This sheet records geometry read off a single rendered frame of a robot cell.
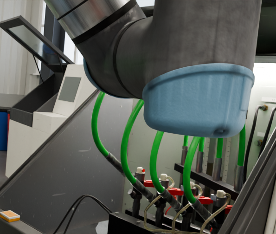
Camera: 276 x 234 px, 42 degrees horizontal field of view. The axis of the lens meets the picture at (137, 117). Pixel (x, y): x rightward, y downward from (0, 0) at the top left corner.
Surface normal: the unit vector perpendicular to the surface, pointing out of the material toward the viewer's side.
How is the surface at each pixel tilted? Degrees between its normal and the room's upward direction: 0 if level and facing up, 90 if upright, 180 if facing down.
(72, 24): 128
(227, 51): 90
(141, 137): 90
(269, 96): 90
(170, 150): 90
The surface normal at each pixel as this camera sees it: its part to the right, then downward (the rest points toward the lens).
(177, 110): -0.48, 0.05
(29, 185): 0.74, 0.12
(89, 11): 0.07, 0.36
